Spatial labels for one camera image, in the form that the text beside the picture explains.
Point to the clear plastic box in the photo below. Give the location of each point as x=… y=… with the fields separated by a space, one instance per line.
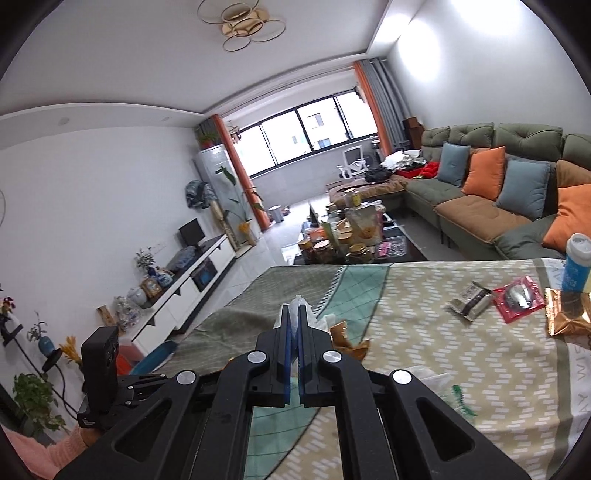
x=127 y=314

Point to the clear leaf-print plastic bag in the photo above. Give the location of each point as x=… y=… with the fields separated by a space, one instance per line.
x=461 y=401

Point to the red leaf branch arrangement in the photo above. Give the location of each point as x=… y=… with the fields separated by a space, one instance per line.
x=7 y=304

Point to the brown paper box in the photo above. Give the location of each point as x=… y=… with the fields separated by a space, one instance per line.
x=106 y=316

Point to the small white pedal bin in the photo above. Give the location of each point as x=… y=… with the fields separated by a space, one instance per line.
x=276 y=214

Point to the blue trash bin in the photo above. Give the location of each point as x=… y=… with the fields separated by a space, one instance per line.
x=154 y=362

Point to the beige carved floor stand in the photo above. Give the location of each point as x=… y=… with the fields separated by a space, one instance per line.
x=221 y=221

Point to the brown wooden cabinet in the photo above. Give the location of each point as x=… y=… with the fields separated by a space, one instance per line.
x=412 y=134

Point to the blue vase with twig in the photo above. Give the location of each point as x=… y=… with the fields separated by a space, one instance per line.
x=45 y=345

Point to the patterned green beige tablecloth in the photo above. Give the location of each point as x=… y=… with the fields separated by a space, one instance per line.
x=415 y=332

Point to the black coffee table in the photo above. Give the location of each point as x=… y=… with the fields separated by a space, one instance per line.
x=411 y=244

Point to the flat gold snack packet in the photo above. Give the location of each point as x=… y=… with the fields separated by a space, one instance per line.
x=568 y=314

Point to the black clothing pile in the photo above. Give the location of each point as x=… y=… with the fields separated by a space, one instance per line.
x=377 y=174

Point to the black monitor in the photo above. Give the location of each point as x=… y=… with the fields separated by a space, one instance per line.
x=190 y=231

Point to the tall leafy plant yellow pot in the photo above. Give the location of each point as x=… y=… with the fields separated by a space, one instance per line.
x=244 y=229

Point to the blue patterned hanging garment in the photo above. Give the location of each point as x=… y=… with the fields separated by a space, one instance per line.
x=198 y=194

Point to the black white snack packet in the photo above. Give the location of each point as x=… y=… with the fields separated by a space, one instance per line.
x=471 y=300

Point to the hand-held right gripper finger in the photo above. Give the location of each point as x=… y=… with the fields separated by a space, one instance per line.
x=301 y=364
x=289 y=360

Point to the gold foil wrapper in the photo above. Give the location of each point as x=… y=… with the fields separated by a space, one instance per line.
x=346 y=344

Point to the person's left forearm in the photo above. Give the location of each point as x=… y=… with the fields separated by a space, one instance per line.
x=32 y=454

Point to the bonsai branch in vase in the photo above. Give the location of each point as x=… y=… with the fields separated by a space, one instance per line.
x=147 y=262

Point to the white black TV cabinet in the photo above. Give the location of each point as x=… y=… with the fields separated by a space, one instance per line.
x=180 y=295

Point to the blue white lidded cup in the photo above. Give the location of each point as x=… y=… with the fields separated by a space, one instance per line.
x=577 y=267

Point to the red zip bag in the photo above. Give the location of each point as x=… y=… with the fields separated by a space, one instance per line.
x=517 y=297

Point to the white office chair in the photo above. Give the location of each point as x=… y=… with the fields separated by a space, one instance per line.
x=354 y=154

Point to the gold framed box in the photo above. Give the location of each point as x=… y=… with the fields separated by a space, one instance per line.
x=151 y=287

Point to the black curved display stand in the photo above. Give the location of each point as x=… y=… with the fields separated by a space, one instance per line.
x=53 y=361

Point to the small potted green plant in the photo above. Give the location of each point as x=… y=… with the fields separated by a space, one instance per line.
x=207 y=137

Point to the green brown sofa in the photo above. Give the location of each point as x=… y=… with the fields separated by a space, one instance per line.
x=521 y=138

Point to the orange grey curtain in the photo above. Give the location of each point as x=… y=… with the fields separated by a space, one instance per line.
x=235 y=157
x=383 y=106

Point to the white ceramic jar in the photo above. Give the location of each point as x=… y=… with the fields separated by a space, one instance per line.
x=137 y=295

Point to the green trailing potted plant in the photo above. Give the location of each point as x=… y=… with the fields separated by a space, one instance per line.
x=37 y=399

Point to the orange cushion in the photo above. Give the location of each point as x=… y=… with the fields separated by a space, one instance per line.
x=484 y=173
x=572 y=217

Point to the blue white ceramic bowl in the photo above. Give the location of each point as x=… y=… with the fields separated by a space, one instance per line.
x=165 y=278

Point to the white standing air conditioner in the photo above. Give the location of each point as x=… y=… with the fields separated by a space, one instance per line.
x=214 y=166

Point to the black framed window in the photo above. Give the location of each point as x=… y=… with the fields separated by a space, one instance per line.
x=286 y=138

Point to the brown back cushion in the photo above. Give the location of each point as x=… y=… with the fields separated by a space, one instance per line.
x=575 y=173

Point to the white plastic bag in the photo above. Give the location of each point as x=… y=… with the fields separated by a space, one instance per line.
x=295 y=302

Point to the red clothing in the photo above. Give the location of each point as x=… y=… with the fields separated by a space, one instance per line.
x=427 y=170

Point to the blue denim bundle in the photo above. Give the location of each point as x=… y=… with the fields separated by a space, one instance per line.
x=181 y=258

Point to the yellow wheat in dark vase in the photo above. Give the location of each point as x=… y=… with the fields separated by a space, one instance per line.
x=69 y=350

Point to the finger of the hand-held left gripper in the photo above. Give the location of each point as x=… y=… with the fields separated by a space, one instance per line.
x=138 y=390

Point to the blue cushion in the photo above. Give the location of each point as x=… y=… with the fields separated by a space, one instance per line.
x=524 y=187
x=452 y=164

